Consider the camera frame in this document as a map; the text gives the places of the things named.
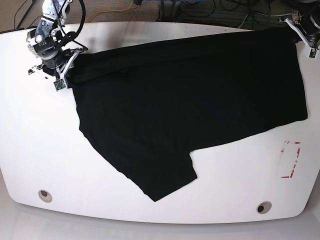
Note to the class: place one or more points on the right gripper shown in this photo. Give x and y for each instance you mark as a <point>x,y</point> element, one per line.
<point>55,63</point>

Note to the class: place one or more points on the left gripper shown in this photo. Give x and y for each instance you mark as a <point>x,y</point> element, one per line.
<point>307,27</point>

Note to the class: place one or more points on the black t-shirt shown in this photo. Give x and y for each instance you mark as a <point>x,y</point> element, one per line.
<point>145,108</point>

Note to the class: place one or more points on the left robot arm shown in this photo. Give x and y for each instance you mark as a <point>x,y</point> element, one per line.
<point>303,6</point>

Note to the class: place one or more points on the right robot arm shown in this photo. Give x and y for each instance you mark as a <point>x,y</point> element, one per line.
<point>50,43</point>

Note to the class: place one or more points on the left table grommet hole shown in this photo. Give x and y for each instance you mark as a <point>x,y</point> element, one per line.
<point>45,196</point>

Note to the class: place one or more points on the table grommet hole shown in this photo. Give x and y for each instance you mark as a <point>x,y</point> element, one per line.
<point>45,196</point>
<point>264,207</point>

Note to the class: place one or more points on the red tape rectangle marking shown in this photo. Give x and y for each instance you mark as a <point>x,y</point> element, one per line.
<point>288,159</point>

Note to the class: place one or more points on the right table grommet hole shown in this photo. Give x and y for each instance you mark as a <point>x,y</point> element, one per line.
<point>264,207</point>

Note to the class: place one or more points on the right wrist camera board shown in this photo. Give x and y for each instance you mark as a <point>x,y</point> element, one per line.
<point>59,84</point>

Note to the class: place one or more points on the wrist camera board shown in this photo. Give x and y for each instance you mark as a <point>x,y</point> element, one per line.
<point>59,84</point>
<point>313,54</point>

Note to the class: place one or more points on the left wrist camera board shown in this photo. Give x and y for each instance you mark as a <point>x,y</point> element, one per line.
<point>313,54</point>

